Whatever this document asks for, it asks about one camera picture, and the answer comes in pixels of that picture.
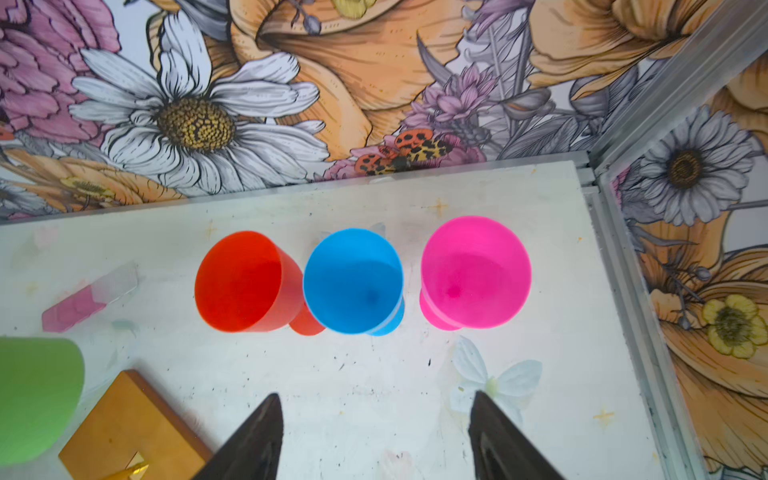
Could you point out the green rear wine glass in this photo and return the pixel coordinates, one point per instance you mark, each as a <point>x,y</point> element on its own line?
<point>41,384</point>

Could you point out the red wine glass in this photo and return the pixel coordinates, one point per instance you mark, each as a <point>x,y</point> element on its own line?
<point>246,283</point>

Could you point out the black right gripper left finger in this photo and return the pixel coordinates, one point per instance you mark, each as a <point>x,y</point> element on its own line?
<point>253,451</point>

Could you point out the gold wire wooden glass rack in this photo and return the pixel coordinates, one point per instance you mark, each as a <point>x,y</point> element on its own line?
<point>133,426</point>

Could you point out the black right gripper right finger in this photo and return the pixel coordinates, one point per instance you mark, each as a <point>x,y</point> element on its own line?
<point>500,450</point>

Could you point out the blue front wine glass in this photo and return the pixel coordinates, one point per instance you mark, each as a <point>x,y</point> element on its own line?
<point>354,283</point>

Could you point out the pink wine glass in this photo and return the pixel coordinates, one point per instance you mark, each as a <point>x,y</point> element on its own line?
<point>475,273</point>

